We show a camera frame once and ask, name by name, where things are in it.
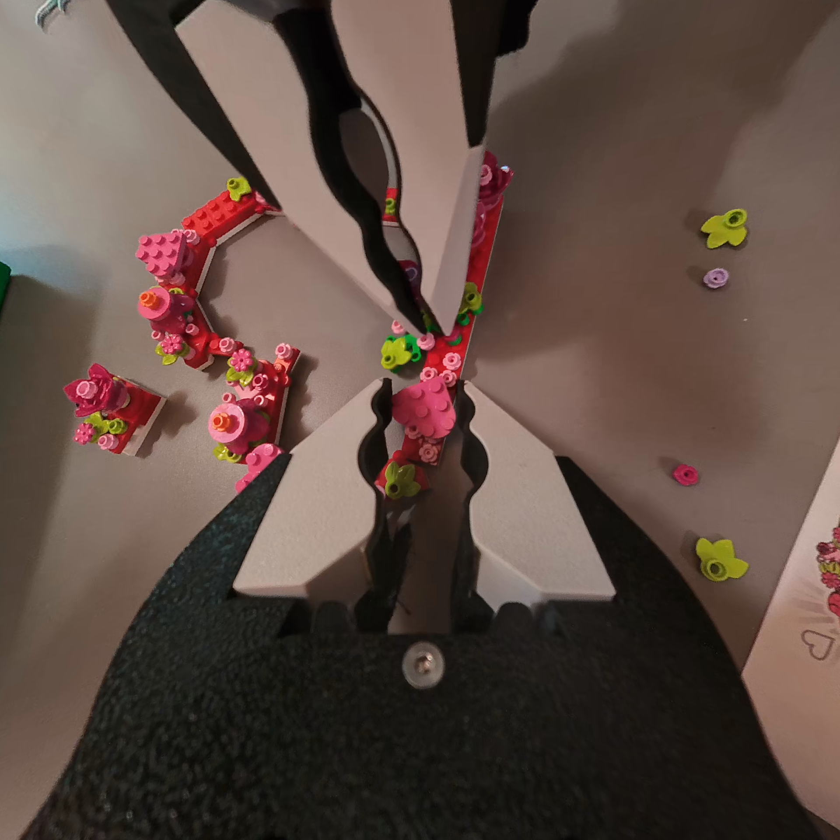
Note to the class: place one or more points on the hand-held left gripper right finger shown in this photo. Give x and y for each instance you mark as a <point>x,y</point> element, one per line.
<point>531,525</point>

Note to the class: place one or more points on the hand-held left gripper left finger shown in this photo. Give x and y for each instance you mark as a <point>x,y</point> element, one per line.
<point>302,518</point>

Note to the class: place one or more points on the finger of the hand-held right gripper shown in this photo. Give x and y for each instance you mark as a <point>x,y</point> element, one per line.
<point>420,98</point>
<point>262,111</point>

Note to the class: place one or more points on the straight red lego flower strip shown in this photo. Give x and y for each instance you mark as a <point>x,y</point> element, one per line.
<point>433,410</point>

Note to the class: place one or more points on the lime green lego leaf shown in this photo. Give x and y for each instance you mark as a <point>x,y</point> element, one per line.
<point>725,228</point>
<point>720,560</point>
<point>394,354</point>

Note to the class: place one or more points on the curved red lego flower section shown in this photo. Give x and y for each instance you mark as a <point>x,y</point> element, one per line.
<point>210,213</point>

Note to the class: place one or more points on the bent red lego flower section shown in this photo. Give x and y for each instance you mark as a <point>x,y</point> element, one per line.
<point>236,420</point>

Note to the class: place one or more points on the magenta lego flower stud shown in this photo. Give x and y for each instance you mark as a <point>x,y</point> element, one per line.
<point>686,474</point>

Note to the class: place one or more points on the small red lego rose section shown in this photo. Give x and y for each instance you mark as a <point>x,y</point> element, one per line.
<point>98,394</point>

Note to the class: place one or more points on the lego instruction booklet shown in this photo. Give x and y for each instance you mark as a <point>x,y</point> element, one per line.
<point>800,623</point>

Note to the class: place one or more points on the lavender lego flower stud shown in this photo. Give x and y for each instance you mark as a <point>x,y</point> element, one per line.
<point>716,277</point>

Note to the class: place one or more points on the green object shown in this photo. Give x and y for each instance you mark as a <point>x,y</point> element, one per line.
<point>4,285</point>

